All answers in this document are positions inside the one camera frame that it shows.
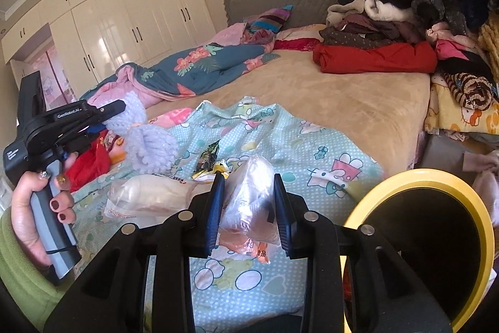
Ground pink garment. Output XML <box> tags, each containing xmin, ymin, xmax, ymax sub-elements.
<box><xmin>427</xmin><ymin>21</ymin><xmax>482</xmax><ymax>62</ymax></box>

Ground white fleece garment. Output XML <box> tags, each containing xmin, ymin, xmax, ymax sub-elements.
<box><xmin>326</xmin><ymin>0</ymin><xmax>416</xmax><ymax>28</ymax></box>

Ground white plastic bag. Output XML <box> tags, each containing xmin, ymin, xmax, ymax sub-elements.
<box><xmin>104</xmin><ymin>174</ymin><xmax>214</xmax><ymax>220</ymax></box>

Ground red jacket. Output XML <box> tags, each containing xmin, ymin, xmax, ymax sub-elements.
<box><xmin>312</xmin><ymin>40</ymin><xmax>439</xmax><ymax>75</ymax></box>

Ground person's left forearm green sleeve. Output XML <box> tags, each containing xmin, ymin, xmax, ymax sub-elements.
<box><xmin>0</xmin><ymin>208</ymin><xmax>76</xmax><ymax>331</ymax></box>

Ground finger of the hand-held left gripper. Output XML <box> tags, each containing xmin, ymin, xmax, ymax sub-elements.
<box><xmin>95</xmin><ymin>101</ymin><xmax>127</xmax><ymax>121</ymax></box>

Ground person's left hand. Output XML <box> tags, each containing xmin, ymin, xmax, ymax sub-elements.
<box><xmin>11</xmin><ymin>159</ymin><xmax>77</xmax><ymax>267</ymax></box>

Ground pink pillow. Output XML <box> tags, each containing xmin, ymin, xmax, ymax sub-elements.
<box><xmin>276</xmin><ymin>24</ymin><xmax>333</xmax><ymax>42</ymax></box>

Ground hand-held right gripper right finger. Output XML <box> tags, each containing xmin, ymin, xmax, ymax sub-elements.
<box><xmin>273</xmin><ymin>174</ymin><xmax>455</xmax><ymax>333</ymax></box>

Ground clear plastic bag orange contents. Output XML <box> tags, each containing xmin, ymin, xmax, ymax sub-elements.
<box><xmin>219</xmin><ymin>154</ymin><xmax>282</xmax><ymax>264</ymax></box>

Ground maroon garment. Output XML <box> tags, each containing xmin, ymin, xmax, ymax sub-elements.
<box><xmin>319</xmin><ymin>14</ymin><xmax>427</xmax><ymax>47</ymax></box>

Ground light blue cartoon blanket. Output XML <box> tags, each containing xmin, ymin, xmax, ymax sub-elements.
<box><xmin>72</xmin><ymin>96</ymin><xmax>385</xmax><ymax>333</ymax></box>

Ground beige bed sheet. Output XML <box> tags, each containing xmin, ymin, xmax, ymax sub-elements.
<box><xmin>144</xmin><ymin>48</ymin><xmax>433</xmax><ymax>179</ymax></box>

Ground yellow rimmed trash bin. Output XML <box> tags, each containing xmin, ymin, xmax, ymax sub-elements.
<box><xmin>342</xmin><ymin>168</ymin><xmax>497</xmax><ymax>333</ymax></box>

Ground blue floral quilt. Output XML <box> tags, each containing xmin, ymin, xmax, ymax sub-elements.
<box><xmin>80</xmin><ymin>42</ymin><xmax>280</xmax><ymax>110</ymax></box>

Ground lilac knitted cloth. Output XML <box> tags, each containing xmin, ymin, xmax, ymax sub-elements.
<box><xmin>104</xmin><ymin>90</ymin><xmax>181</xmax><ymax>176</ymax></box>

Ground red lace cloth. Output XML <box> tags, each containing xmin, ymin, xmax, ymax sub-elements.
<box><xmin>273</xmin><ymin>38</ymin><xmax>325</xmax><ymax>53</ymax></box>

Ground cream wardrobe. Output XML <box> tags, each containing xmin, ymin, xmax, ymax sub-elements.
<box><xmin>0</xmin><ymin>0</ymin><xmax>220</xmax><ymax>100</ymax></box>

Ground brown patterned cloth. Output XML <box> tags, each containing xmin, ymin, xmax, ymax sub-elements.
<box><xmin>442</xmin><ymin>71</ymin><xmax>497</xmax><ymax>110</ymax></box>

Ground yellow snack wrapper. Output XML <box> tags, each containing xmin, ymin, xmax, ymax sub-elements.
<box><xmin>191</xmin><ymin>159</ymin><xmax>229</xmax><ymax>184</ymax></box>

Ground pink cartoon blanket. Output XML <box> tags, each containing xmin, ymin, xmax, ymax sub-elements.
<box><xmin>147</xmin><ymin>107</ymin><xmax>196</xmax><ymax>130</ymax></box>

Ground pale lilac cloth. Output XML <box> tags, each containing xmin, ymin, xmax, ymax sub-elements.
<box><xmin>463</xmin><ymin>149</ymin><xmax>499</xmax><ymax>203</ymax></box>

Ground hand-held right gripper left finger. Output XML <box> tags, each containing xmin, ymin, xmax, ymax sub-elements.
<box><xmin>44</xmin><ymin>173</ymin><xmax>227</xmax><ymax>333</ymax></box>

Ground dark green snack wrapper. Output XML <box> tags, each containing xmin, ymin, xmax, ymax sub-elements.
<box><xmin>197</xmin><ymin>142</ymin><xmax>221</xmax><ymax>172</ymax></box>

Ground yellow cartoon blanket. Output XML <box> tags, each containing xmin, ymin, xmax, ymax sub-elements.
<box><xmin>424</xmin><ymin>73</ymin><xmax>499</xmax><ymax>140</ymax></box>

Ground striped pillow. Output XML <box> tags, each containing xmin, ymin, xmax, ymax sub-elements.
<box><xmin>241</xmin><ymin>4</ymin><xmax>294</xmax><ymax>45</ymax></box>

